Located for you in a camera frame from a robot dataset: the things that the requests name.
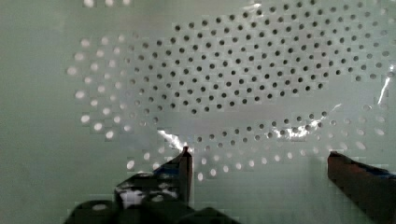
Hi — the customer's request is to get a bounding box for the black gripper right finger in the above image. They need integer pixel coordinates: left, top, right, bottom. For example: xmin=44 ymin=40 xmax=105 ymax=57
xmin=327 ymin=151 xmax=396 ymax=224

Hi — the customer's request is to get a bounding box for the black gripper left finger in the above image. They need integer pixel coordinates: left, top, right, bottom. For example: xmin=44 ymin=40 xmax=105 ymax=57
xmin=114 ymin=146 xmax=192 ymax=208

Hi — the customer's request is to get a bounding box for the green oval plastic strainer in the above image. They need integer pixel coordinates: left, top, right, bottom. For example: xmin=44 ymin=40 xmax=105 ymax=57
xmin=1 ymin=0 xmax=395 ymax=224

